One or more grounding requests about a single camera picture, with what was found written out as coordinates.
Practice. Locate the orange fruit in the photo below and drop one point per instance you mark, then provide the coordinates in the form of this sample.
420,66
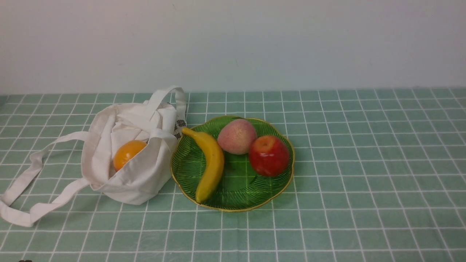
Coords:
127,152

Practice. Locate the white cloth tote bag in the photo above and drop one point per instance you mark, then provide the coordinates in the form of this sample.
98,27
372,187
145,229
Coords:
157,121

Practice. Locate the pink peach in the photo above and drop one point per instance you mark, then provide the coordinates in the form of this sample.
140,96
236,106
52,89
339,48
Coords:
237,137

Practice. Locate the yellow banana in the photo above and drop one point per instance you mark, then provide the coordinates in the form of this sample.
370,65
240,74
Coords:
214,164

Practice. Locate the red apple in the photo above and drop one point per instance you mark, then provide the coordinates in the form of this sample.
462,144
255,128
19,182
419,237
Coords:
269,156

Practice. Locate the green glass plate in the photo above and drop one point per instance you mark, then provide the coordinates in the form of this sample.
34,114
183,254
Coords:
240,188

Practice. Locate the green checkered tablecloth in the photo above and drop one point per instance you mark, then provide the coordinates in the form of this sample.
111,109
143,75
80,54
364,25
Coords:
379,177

